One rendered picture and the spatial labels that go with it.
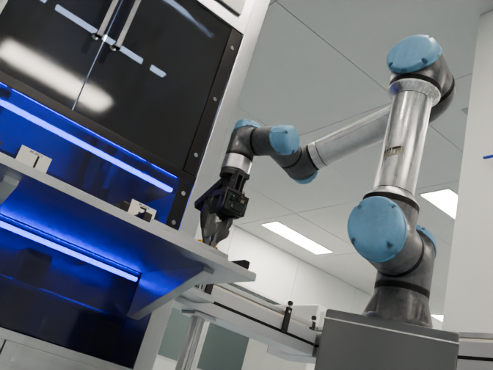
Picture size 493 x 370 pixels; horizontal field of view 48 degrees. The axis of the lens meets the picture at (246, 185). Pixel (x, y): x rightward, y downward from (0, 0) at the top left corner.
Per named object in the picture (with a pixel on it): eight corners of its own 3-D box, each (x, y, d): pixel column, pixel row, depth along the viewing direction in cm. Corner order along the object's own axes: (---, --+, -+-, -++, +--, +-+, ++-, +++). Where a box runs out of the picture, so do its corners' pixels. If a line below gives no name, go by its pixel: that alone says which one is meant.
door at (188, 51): (72, 111, 159) (140, -38, 182) (193, 178, 180) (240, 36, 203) (72, 111, 159) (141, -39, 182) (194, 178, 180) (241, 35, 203)
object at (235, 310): (161, 294, 175) (177, 247, 181) (139, 295, 187) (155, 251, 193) (315, 357, 208) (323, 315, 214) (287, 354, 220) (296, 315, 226)
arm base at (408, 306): (433, 349, 120) (439, 305, 124) (431, 333, 107) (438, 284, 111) (363, 335, 126) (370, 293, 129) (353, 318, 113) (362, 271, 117)
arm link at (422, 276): (438, 300, 121) (445, 243, 126) (418, 279, 111) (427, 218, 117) (385, 295, 128) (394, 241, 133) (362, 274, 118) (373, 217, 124)
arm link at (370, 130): (457, 86, 143) (291, 164, 161) (444, 59, 135) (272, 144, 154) (472, 119, 136) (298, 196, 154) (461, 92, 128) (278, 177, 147)
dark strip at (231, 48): (161, 232, 169) (231, 28, 200) (174, 238, 171) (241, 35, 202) (163, 231, 168) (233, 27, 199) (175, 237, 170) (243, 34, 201)
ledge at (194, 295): (158, 290, 179) (160, 284, 180) (191, 303, 186) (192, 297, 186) (180, 288, 168) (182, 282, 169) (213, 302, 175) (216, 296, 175)
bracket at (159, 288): (126, 316, 157) (141, 272, 162) (136, 319, 158) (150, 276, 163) (188, 318, 130) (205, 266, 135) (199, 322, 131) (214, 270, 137)
